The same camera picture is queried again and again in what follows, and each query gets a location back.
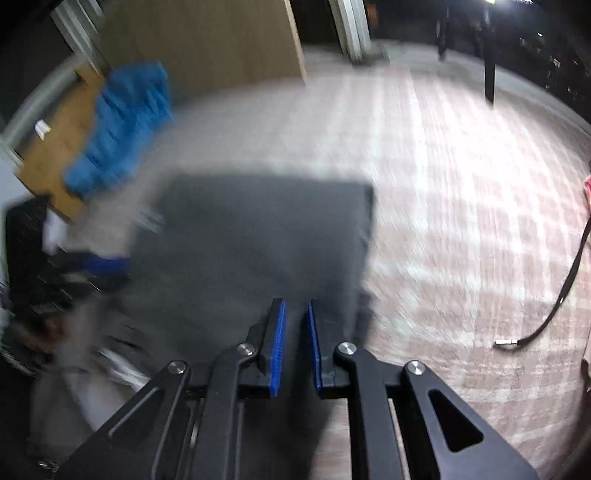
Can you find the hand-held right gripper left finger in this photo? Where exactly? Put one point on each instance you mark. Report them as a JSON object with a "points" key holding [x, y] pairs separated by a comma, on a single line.
{"points": [[278, 350]]}

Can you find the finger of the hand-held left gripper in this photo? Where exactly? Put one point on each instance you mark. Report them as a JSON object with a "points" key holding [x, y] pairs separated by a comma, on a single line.
{"points": [[108, 267]]}

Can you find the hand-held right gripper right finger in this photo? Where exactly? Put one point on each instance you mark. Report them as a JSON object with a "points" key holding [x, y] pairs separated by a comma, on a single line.
{"points": [[316, 350]]}

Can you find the dark daisy print sweatshirt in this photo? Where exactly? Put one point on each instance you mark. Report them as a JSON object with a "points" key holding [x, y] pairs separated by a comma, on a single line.
{"points": [[254, 240]]}

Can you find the brown wooden cabinet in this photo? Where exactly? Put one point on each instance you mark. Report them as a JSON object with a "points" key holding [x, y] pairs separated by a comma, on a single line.
{"points": [[51, 157]]}

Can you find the blue cloth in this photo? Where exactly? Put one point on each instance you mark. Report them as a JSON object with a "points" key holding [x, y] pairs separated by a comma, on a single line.
{"points": [[120, 129]]}

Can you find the plaid blanket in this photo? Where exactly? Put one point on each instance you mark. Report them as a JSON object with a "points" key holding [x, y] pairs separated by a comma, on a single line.
{"points": [[461, 207]]}

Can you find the wooden board panel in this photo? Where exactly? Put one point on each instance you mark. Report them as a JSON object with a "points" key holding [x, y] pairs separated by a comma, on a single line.
{"points": [[207, 41]]}

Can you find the red garment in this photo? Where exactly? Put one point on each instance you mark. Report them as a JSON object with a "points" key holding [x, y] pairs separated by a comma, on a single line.
{"points": [[587, 189]]}

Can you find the white door frame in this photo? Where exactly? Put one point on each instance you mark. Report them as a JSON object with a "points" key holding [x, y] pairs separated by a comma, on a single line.
{"points": [[355, 32]]}

